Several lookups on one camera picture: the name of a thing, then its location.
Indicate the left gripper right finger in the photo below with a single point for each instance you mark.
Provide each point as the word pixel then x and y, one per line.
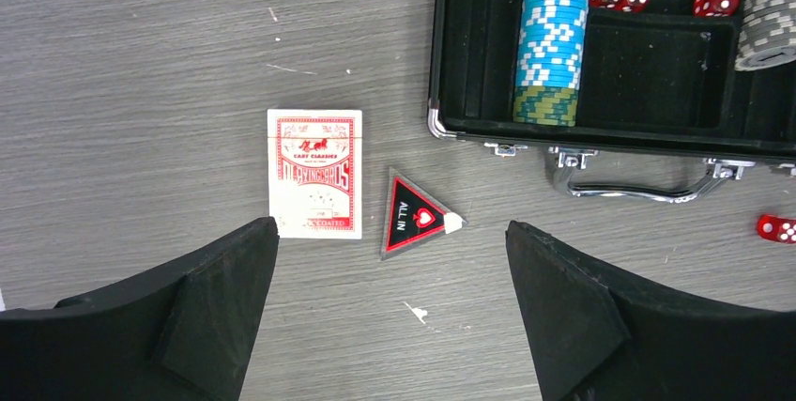
pixel 599 332

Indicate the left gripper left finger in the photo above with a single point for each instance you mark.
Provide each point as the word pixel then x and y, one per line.
pixel 183 330

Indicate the red die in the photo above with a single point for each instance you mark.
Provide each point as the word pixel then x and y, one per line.
pixel 776 229

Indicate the light blue chip row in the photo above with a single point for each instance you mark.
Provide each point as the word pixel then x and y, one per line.
pixel 549 61

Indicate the black poker set case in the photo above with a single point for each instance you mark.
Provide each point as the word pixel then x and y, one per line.
pixel 650 83

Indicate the red black triangle dealer button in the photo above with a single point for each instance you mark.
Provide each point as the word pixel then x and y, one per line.
pixel 413 217

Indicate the red playing card deck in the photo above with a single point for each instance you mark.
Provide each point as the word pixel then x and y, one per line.
pixel 315 173

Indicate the green grey chip row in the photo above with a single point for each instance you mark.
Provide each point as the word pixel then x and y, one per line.
pixel 767 36

